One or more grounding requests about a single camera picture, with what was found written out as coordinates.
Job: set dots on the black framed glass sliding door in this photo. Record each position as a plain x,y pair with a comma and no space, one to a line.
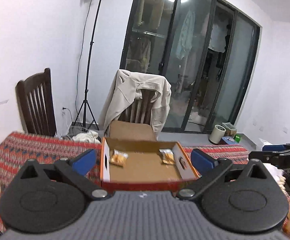
206,49

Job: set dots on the dark wooden chair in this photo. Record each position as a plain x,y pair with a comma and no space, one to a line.
36,106

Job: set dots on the yellow snack packet left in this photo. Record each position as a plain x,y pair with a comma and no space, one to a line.
118,158

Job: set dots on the red patterned tablecloth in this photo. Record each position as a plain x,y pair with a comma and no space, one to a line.
126,214

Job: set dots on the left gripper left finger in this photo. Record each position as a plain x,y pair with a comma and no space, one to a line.
44,198

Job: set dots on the yellow snack packet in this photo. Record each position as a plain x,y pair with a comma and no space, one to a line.
167,156
118,158

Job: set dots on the white cloth on floor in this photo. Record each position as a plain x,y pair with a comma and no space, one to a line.
89,137

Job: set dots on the white waste bin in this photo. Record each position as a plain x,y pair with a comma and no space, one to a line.
217,133

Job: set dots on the beige jacket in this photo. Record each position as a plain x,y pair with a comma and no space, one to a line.
126,88

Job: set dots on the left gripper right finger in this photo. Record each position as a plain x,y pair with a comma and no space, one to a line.
239,198

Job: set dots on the wooden chair with jacket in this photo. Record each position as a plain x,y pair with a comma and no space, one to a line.
139,112

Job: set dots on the orange cardboard snack box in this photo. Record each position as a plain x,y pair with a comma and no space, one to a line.
144,170

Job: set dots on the yellow snack packet right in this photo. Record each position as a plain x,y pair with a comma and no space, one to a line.
167,156

